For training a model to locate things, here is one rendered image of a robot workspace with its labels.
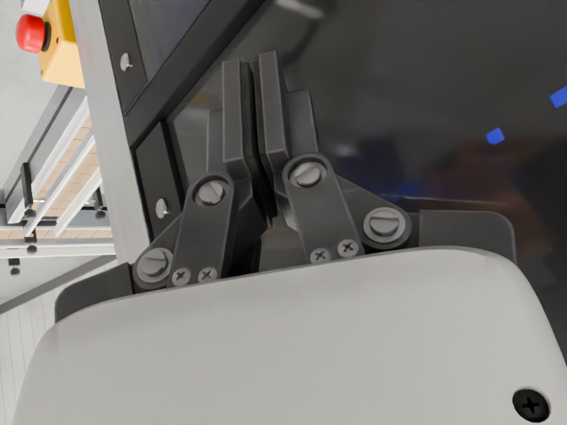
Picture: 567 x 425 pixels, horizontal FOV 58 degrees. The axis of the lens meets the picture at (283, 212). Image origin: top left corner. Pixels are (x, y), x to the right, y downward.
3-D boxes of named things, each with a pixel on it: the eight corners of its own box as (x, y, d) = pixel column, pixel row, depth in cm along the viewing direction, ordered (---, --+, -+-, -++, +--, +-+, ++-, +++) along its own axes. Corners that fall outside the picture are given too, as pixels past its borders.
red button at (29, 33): (56, 13, 58) (62, 41, 56) (45, 36, 60) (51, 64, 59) (20, 3, 55) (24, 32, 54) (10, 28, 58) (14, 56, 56)
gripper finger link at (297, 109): (293, 311, 13) (276, 126, 17) (416, 291, 13) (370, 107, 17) (263, 250, 11) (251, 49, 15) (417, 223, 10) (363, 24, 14)
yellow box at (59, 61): (115, 8, 61) (125, 56, 59) (93, 47, 66) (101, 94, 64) (49, -11, 56) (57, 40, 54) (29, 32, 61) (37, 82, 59)
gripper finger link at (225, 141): (170, 330, 14) (180, 146, 18) (286, 312, 13) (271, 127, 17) (113, 277, 11) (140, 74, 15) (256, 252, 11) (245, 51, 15)
